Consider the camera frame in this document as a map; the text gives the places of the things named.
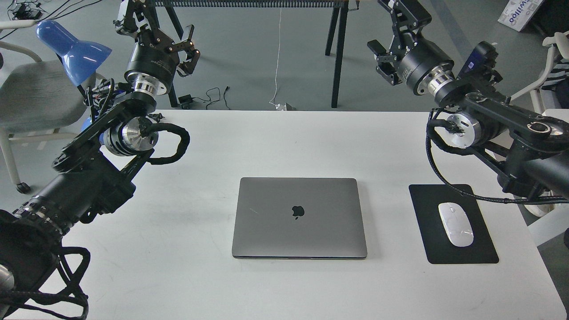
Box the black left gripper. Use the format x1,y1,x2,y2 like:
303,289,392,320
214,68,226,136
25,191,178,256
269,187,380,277
115,0,200,96

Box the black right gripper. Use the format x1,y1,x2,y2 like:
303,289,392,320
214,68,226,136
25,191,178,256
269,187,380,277
367,0,455,96

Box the grey laptop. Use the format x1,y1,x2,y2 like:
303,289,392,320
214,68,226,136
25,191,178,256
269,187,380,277
232,177,368,260

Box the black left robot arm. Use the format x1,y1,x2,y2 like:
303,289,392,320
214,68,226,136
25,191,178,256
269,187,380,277
1,0,200,320

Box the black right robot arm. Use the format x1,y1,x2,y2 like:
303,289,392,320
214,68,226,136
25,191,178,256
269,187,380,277
367,0,569,205

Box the black trestle table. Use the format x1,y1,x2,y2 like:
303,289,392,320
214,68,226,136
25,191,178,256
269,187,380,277
149,0,349,111

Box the blue desk lamp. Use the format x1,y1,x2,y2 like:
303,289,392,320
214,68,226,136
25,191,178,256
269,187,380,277
36,20,112,95

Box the white blue cardboard box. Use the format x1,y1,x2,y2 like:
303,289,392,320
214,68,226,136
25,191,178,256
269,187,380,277
497,0,544,32

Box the grey office chair left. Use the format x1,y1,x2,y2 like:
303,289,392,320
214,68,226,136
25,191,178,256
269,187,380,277
0,20,96,194

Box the grey office chair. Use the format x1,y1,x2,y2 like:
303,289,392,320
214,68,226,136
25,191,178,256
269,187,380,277
507,32,569,247
0,20,96,194

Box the grey office chair right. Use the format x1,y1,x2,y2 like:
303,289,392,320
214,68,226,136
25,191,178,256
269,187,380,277
507,32,569,247

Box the black mouse pad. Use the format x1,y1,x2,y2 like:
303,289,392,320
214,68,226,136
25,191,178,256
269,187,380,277
409,184,499,264

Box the white computer mouse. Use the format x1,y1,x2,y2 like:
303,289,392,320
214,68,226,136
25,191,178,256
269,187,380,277
438,202,474,248

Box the black power adapter cable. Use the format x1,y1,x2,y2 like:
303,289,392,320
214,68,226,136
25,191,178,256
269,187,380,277
178,86,232,111

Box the white hanging cable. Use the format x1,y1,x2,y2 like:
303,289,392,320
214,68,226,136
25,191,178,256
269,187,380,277
268,7,297,112

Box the black cables on floor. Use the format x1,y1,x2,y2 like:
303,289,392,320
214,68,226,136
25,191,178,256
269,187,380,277
0,0,107,40

